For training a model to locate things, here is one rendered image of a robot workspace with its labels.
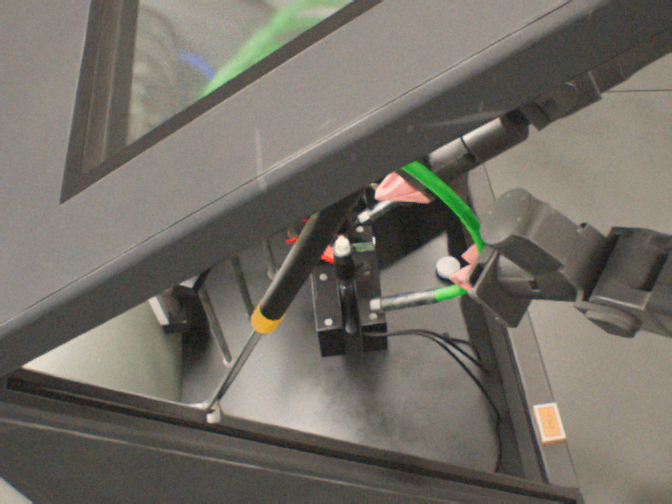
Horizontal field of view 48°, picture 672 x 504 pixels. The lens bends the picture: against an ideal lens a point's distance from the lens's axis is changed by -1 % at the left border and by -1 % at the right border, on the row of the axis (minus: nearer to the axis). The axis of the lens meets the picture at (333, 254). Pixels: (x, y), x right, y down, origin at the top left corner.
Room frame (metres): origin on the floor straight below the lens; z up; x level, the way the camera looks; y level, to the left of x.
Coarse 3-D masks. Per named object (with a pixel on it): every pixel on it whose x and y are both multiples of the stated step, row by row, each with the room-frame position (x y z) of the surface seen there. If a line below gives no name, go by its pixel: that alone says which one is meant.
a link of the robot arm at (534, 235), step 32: (512, 192) 0.42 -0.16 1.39; (512, 224) 0.38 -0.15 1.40; (544, 224) 0.37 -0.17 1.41; (576, 224) 0.37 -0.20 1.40; (512, 256) 0.37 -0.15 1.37; (544, 256) 0.36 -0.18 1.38; (576, 256) 0.35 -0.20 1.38; (608, 256) 0.36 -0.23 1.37; (576, 288) 0.34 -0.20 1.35; (608, 320) 0.29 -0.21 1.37
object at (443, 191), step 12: (408, 168) 0.48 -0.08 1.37; (420, 168) 0.48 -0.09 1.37; (420, 180) 0.48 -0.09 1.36; (432, 180) 0.47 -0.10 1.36; (444, 192) 0.47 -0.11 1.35; (456, 204) 0.46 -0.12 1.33; (468, 216) 0.46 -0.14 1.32; (468, 228) 0.46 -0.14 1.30; (480, 240) 0.45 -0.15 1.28; (444, 288) 0.47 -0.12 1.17; (456, 288) 0.46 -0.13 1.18
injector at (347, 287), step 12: (336, 252) 0.59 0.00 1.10; (348, 252) 0.59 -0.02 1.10; (336, 264) 0.59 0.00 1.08; (348, 264) 0.59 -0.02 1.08; (360, 264) 0.60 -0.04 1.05; (336, 276) 0.59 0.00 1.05; (348, 276) 0.59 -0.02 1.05; (360, 276) 0.59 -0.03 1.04; (348, 288) 0.59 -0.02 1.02; (348, 300) 0.59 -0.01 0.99; (348, 312) 0.59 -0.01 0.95; (348, 324) 0.59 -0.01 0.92
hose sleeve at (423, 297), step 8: (432, 288) 0.48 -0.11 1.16; (392, 296) 0.50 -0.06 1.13; (400, 296) 0.49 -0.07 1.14; (408, 296) 0.49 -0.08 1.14; (416, 296) 0.48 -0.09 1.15; (424, 296) 0.47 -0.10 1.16; (432, 296) 0.47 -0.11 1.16; (384, 304) 0.49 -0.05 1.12; (392, 304) 0.49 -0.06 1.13; (400, 304) 0.48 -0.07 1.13; (408, 304) 0.48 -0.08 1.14; (416, 304) 0.47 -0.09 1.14; (424, 304) 0.47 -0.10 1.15; (432, 304) 0.47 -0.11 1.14
